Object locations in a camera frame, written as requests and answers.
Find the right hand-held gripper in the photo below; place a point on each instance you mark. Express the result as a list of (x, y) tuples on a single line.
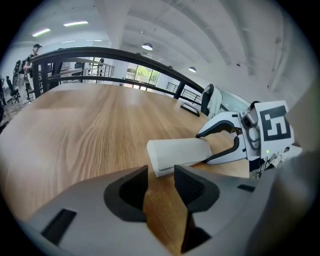
[(275, 125)]

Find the large window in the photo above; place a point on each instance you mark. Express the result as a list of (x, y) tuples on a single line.
[(143, 75)]

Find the round ceiling lamp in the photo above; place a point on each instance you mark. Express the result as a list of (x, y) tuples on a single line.
[(192, 69), (147, 46)]

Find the white rectangular block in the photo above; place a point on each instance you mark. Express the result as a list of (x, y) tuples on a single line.
[(175, 152)]

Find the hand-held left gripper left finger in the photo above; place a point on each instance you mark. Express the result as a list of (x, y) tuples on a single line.
[(95, 225)]

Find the black curved railing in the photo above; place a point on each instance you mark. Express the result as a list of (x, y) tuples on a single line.
[(100, 51)]

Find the black swivel chair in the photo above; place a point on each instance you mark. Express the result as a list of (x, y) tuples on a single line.
[(13, 88)]

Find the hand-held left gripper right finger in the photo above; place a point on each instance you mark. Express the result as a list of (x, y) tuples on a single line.
[(225, 207)]

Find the ceiling light strip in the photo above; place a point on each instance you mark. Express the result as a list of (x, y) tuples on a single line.
[(75, 23), (41, 32)]

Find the white cloth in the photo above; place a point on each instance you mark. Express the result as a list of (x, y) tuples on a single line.
[(216, 101)]

